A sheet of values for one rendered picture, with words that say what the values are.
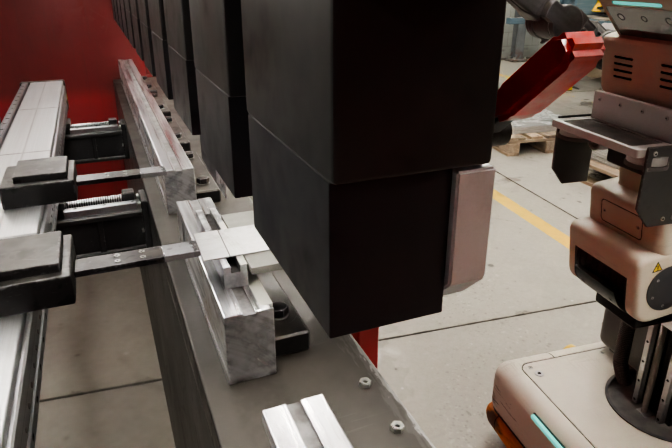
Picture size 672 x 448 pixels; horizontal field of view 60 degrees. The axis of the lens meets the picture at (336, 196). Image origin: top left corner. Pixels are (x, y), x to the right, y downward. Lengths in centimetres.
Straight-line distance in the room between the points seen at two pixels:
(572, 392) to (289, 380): 115
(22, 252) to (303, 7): 57
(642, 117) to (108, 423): 174
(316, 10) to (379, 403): 54
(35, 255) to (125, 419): 140
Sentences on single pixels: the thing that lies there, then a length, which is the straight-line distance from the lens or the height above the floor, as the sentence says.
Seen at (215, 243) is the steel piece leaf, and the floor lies 100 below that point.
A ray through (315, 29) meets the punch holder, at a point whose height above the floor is 132.
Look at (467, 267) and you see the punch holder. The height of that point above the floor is 120.
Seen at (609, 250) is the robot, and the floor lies 78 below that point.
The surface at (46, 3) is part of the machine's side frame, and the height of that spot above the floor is 121.
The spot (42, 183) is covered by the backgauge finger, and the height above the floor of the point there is 102.
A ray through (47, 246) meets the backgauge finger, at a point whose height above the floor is 103.
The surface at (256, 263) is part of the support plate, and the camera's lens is 74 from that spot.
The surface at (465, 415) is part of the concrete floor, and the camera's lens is 205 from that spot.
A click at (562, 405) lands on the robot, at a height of 28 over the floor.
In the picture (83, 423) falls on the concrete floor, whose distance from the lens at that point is 214.
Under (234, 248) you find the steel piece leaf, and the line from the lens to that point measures 77.
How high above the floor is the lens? 134
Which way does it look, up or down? 21 degrees down
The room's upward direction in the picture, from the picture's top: straight up
